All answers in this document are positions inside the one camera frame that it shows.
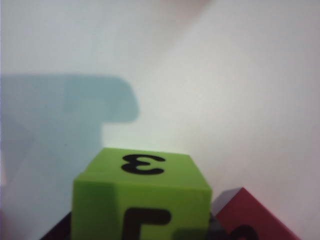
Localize green foam block Duck 7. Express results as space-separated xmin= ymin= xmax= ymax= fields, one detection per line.
xmin=71 ymin=147 xmax=213 ymax=240

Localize large pink block 7 0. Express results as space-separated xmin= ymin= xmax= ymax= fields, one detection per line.
xmin=215 ymin=186 xmax=302 ymax=240

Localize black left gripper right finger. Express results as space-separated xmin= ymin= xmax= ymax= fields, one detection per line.
xmin=209 ymin=212 xmax=232 ymax=240

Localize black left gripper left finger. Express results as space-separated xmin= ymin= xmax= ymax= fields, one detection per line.
xmin=37 ymin=211 xmax=73 ymax=240

